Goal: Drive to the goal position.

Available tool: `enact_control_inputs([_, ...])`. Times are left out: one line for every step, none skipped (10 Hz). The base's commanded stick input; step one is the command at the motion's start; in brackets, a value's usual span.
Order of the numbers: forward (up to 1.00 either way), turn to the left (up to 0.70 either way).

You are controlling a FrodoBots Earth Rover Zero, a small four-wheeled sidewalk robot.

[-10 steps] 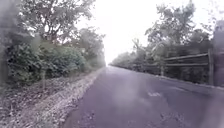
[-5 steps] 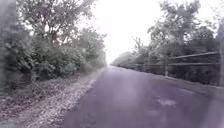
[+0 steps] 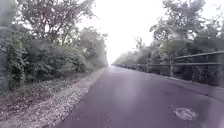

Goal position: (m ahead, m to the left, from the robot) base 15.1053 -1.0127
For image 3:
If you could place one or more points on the dark grey asphalt road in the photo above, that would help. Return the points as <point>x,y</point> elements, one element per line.
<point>126,100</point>

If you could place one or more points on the row of trees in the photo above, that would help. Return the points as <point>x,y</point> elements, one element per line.
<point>186,33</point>
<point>43,43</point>

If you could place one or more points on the leaf-strewn gravel verge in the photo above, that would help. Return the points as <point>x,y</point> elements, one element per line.
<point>43,103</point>

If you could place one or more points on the pale patch on road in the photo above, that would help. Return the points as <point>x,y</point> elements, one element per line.
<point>185,113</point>

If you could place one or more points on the wooden rail fence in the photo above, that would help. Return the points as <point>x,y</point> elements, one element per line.
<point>200,63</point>

